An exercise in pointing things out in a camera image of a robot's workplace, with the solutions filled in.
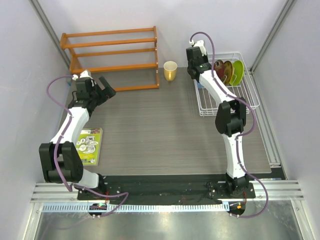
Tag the white wire dish rack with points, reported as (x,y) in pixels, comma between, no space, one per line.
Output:
(206,102)

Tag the orange wooden shelf rack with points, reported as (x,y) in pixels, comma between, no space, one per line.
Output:
(76,67)

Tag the light blue plate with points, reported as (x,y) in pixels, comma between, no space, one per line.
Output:
(200,86)

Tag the aluminium frame rail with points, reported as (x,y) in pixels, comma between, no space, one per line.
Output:
(55,198)

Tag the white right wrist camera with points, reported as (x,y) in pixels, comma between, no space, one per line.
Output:
(199,44)

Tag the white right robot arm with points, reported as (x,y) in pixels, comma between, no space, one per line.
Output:
(230,119)

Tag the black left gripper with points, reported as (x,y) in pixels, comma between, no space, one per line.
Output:
(109,92)

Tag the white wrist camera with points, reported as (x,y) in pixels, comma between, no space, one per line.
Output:
(84,74)
(199,44)

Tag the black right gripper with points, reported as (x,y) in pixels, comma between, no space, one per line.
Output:
(204,58)

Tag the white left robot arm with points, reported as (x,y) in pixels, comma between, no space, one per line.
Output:
(60,161)

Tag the red floral plate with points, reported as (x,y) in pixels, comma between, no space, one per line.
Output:
(219,68)

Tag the lime green plate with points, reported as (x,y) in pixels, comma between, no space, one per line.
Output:
(238,73)

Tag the green illustrated booklet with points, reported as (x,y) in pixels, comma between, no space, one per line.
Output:
(88,146)

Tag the yellow mug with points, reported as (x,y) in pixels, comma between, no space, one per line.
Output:
(170,70)

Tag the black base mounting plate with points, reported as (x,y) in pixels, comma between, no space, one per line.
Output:
(165,190)

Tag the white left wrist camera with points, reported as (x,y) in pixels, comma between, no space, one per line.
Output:
(84,74)

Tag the dark yellow patterned plate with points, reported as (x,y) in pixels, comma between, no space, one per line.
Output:
(228,72)

